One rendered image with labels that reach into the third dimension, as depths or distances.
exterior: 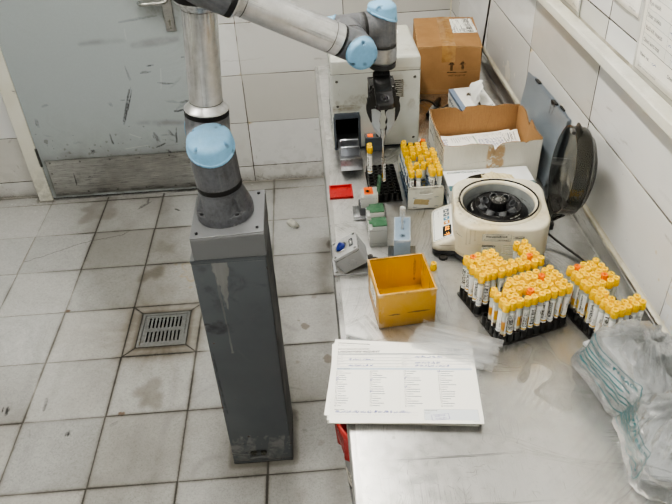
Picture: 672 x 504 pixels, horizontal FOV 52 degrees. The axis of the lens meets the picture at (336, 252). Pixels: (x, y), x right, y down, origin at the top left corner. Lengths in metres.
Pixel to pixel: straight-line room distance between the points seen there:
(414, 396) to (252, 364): 0.78
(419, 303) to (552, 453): 0.42
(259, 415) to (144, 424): 0.55
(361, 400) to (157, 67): 2.45
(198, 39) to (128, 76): 1.86
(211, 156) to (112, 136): 2.08
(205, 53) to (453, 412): 1.01
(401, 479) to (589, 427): 0.38
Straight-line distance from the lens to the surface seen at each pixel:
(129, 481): 2.49
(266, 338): 1.99
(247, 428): 2.29
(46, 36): 3.59
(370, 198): 1.86
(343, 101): 2.16
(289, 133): 3.68
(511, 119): 2.23
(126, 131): 3.70
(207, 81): 1.76
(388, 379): 1.43
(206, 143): 1.70
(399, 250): 1.66
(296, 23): 1.61
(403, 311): 1.53
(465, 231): 1.69
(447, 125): 2.19
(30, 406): 2.85
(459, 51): 2.55
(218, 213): 1.76
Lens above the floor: 1.95
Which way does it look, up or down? 37 degrees down
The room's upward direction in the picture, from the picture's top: 3 degrees counter-clockwise
